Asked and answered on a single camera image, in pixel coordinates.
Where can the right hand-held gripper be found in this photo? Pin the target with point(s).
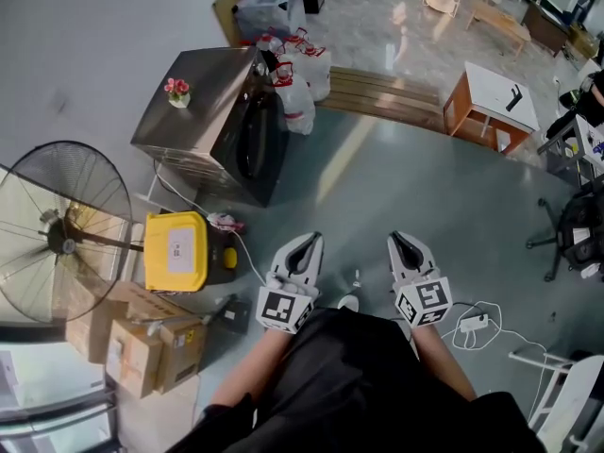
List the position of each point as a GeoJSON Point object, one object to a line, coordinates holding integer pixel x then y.
{"type": "Point", "coordinates": [422, 302]}

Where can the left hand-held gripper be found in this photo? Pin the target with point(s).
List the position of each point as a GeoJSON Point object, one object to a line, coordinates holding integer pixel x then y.
{"type": "Point", "coordinates": [283, 307]}

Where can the silver front-load washing machine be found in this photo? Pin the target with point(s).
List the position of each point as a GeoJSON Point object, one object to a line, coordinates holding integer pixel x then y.
{"type": "Point", "coordinates": [198, 111]}

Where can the person's left forearm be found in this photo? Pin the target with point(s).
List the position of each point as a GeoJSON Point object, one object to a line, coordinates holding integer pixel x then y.
{"type": "Point", "coordinates": [250, 371]}

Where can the person's right forearm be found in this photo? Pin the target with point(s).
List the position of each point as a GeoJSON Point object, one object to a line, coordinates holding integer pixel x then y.
{"type": "Point", "coordinates": [441, 366]}

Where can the person's white shoe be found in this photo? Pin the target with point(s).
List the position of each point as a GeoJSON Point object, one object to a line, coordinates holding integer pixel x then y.
{"type": "Point", "coordinates": [348, 303]}

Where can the pink cloth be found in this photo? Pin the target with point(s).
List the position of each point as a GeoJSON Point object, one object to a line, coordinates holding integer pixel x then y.
{"type": "Point", "coordinates": [225, 222]}

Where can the flat black box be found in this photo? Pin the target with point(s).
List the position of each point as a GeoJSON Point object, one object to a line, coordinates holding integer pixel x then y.
{"type": "Point", "coordinates": [234, 314]}

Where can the white power strip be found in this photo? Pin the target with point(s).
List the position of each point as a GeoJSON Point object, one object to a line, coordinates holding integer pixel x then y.
{"type": "Point", "coordinates": [474, 323]}

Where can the black storage box yellow lid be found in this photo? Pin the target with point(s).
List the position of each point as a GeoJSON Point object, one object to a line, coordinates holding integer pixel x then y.
{"type": "Point", "coordinates": [175, 250]}

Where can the person's black clothing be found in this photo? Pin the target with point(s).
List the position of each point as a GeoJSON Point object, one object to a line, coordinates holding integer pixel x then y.
{"type": "Point", "coordinates": [349, 385]}

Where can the brown cardboard box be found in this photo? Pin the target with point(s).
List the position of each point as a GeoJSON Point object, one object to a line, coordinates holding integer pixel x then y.
{"type": "Point", "coordinates": [134, 359]}
{"type": "Point", "coordinates": [181, 352]}
{"type": "Point", "coordinates": [151, 302]}
{"type": "Point", "coordinates": [92, 330]}

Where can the wooden slatted pallet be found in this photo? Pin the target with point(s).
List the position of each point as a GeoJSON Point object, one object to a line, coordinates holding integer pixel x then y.
{"type": "Point", "coordinates": [377, 95]}

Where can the black office chair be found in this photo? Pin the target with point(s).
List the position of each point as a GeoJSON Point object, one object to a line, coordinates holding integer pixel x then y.
{"type": "Point", "coordinates": [578, 234]}

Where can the white-top wooden side table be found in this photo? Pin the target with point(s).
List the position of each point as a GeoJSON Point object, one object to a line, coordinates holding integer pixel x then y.
{"type": "Point", "coordinates": [495, 95]}

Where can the black tool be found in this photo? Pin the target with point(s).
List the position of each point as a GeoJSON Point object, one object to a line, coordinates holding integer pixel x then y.
{"type": "Point", "coordinates": [513, 98]}

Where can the grey metal cart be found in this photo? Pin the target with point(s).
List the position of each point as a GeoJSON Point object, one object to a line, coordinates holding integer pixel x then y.
{"type": "Point", "coordinates": [573, 151]}

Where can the pink flowers in white pot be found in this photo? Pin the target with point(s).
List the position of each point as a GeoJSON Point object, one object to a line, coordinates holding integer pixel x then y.
{"type": "Point", "coordinates": [178, 93]}

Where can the white metal rack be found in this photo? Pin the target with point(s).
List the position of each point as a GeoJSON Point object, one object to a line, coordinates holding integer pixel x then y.
{"type": "Point", "coordinates": [561, 394]}

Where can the black standing floor fan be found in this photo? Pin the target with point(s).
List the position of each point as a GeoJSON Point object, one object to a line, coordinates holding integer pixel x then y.
{"type": "Point", "coordinates": [61, 234]}

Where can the translucent plastic storage bin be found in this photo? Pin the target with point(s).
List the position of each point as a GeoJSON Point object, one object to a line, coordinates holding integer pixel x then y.
{"type": "Point", "coordinates": [273, 10]}

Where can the long wooden bench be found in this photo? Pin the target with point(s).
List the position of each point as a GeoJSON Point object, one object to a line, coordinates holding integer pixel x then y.
{"type": "Point", "coordinates": [500, 19]}

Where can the dark wooden cabinet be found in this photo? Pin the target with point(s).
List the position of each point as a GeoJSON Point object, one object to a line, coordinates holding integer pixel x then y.
{"type": "Point", "coordinates": [545, 28]}

